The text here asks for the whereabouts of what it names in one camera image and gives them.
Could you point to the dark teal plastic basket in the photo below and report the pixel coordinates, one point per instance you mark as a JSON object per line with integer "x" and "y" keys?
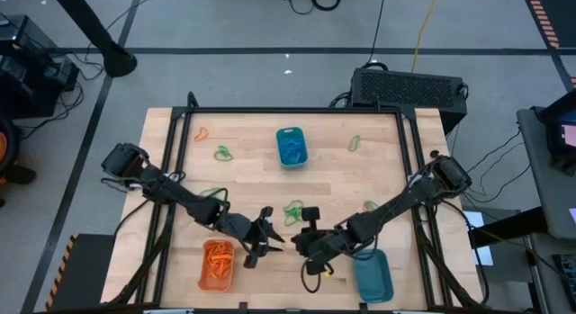
{"x": 375, "y": 282}

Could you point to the black equipment rack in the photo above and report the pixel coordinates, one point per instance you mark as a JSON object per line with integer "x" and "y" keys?
{"x": 27, "y": 71}

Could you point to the black perforated computer case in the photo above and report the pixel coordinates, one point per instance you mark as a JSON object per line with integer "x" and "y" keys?
{"x": 405, "y": 91}

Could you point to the orange plastic basket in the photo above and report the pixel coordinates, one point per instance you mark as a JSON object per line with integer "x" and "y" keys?
{"x": 202, "y": 284}

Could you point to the black keyboard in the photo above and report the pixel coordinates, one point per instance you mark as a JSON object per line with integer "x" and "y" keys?
{"x": 567, "y": 278}

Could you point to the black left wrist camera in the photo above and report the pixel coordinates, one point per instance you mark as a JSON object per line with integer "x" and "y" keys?
{"x": 267, "y": 214}

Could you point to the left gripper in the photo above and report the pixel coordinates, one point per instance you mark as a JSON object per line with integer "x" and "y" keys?
{"x": 245, "y": 233}

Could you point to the black stand pole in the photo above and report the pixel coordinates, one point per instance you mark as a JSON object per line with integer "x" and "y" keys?
{"x": 90, "y": 30}

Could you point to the black orange wheel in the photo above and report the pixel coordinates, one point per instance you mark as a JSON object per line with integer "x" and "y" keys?
{"x": 6, "y": 147}

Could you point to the black monitor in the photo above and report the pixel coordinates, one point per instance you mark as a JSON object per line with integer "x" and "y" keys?
{"x": 564, "y": 134}

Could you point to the grey side desk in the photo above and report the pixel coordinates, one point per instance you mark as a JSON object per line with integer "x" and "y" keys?
{"x": 540, "y": 179}

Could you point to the black hazard striped mat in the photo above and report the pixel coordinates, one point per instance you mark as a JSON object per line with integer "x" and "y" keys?
{"x": 85, "y": 273}
{"x": 555, "y": 12}

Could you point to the small black round object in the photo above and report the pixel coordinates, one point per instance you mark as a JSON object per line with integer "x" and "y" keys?
{"x": 434, "y": 153}

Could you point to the black desk bar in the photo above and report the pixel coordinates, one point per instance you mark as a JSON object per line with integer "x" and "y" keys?
{"x": 508, "y": 226}

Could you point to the black aluminium table frame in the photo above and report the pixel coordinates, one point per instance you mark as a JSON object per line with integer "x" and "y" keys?
{"x": 288, "y": 110}

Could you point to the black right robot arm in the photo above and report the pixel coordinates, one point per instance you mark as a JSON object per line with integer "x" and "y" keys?
{"x": 405, "y": 201}

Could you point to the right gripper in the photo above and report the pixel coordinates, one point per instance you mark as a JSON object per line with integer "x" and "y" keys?
{"x": 326, "y": 246}

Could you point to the yellow tag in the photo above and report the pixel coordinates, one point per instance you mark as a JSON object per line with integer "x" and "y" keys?
{"x": 327, "y": 273}

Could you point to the white bracket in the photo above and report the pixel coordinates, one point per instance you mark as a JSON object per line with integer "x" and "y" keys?
{"x": 411, "y": 179}

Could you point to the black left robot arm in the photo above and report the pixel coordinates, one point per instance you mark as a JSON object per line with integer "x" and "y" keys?
{"x": 171, "y": 190}

